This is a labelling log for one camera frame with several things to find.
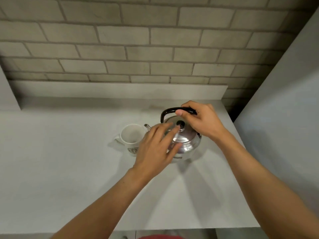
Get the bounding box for person's left hand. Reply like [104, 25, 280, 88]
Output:
[132, 122, 183, 183]

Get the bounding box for person's right hand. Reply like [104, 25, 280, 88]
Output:
[175, 100, 232, 143]

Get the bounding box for silver kettle with black handle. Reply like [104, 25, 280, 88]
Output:
[144, 107, 202, 162]

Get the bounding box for person's left forearm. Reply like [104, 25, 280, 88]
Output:
[49, 169, 153, 239]

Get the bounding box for person's right forearm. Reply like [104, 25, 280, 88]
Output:
[215, 130, 319, 239]

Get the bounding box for silver kettle lid, black knob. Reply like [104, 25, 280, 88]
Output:
[164, 115, 198, 143]

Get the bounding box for white ceramic cup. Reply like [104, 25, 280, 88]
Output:
[114, 123, 148, 157]

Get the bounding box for person's red garment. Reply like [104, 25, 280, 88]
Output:
[138, 235, 185, 239]

